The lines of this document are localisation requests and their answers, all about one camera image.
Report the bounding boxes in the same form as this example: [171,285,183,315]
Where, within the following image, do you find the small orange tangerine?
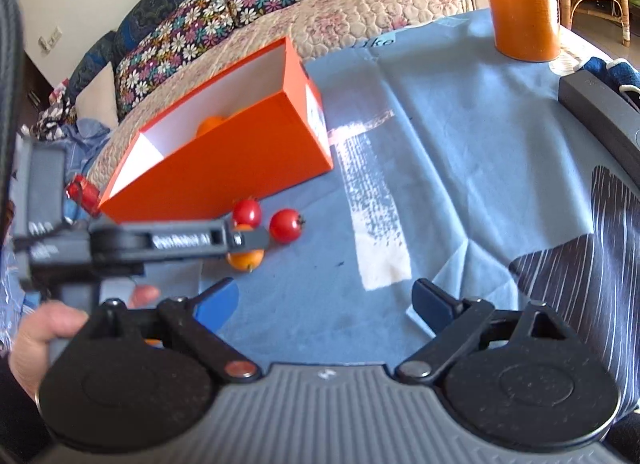
[226,224,268,272]

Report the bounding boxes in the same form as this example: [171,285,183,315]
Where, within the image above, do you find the white plain cushion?
[75,63,118,130]

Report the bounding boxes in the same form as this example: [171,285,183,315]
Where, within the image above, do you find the red cherry tomato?
[269,208,305,244]
[231,198,262,228]

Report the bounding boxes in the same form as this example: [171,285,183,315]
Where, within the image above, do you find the dark grey rectangular case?
[558,70,639,184]

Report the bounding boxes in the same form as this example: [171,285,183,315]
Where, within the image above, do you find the orange cardboard box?
[100,37,333,222]

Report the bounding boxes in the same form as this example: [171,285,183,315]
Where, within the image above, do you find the dark blue cloth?
[578,56,640,110]

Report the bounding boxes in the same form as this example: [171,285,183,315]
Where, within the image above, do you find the quilted floral sofa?
[84,0,474,190]

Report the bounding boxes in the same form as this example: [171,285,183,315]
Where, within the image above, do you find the orange cylindrical container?
[489,0,560,63]

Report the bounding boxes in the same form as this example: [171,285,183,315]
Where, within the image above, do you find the large orange fruit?
[195,116,226,138]

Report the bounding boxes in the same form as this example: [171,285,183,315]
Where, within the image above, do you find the red soda can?
[65,173,101,218]

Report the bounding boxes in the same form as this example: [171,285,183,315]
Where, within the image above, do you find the blue patterned tablecloth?
[0,7,640,414]

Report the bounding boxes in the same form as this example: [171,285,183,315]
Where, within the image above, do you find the blue crumpled sheet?
[0,118,111,352]

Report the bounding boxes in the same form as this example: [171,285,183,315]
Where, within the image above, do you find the floral cushion left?
[115,0,234,119]

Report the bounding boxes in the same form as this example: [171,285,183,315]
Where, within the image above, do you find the person's left hand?
[8,285,163,401]

